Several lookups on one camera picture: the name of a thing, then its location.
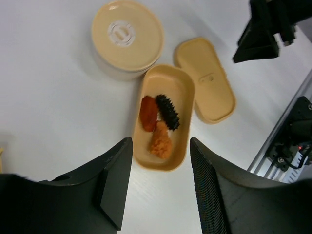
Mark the round steel-lined container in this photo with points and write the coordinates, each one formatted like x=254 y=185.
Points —
x=117 y=73

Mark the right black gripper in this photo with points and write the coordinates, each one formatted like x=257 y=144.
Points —
x=269 y=17

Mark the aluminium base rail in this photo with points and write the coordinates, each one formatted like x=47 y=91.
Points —
x=261 y=165

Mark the tan rectangular box lid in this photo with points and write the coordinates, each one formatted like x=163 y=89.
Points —
x=214 y=98

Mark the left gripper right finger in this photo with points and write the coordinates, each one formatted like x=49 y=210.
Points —
x=232 y=200

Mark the black sea cucumber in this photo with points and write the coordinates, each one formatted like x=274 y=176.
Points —
x=168 y=112

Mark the tan rectangular lunch box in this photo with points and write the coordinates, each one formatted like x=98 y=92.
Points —
x=178 y=86

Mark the fried chicken piece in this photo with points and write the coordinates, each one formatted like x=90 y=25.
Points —
x=161 y=144

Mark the red-orange food slice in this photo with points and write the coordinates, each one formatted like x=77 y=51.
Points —
x=148 y=113

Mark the round beige lid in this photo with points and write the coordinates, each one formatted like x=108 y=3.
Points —
x=127 y=35

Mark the bamboo fan-shaped tray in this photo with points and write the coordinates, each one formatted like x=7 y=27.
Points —
x=1 y=151

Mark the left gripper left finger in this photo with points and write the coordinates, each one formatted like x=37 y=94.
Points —
x=87 y=200

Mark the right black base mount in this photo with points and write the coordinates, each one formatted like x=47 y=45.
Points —
x=292 y=145

